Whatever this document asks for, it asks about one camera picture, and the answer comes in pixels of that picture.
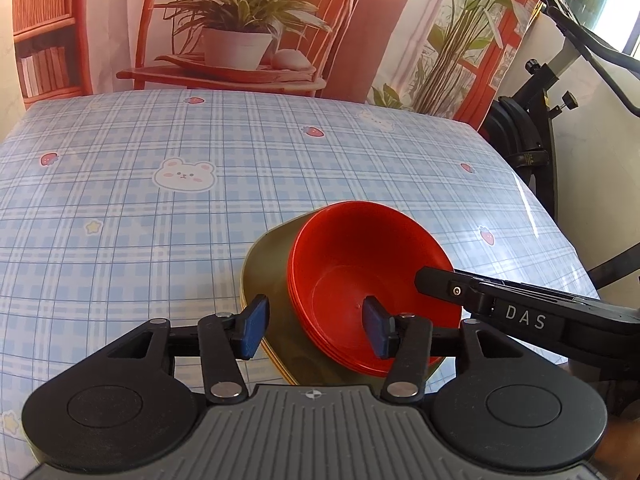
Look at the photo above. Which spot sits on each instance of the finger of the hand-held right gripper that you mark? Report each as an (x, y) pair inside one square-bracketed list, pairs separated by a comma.
[(440, 285), (525, 288)]

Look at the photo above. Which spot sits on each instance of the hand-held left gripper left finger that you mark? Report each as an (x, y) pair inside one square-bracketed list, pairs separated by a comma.
[(255, 324)]

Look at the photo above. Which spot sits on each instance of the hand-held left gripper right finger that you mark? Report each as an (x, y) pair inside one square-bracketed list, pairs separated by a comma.
[(375, 329)]

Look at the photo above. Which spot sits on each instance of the light green bowl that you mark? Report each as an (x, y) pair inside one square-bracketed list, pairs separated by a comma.
[(272, 270)]

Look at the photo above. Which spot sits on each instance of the blue checked tablecloth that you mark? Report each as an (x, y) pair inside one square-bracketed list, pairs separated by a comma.
[(150, 235)]

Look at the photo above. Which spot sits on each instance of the black exercise bike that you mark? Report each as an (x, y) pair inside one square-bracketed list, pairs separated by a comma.
[(525, 145)]

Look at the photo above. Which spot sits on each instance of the printed wall backdrop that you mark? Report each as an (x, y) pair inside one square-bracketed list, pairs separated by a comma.
[(375, 35)]

